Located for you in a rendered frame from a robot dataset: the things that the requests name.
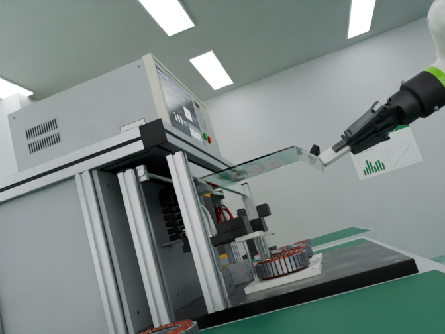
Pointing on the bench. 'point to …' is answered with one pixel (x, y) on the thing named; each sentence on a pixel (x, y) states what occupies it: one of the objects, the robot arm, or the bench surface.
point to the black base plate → (307, 285)
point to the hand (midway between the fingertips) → (334, 153)
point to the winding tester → (97, 112)
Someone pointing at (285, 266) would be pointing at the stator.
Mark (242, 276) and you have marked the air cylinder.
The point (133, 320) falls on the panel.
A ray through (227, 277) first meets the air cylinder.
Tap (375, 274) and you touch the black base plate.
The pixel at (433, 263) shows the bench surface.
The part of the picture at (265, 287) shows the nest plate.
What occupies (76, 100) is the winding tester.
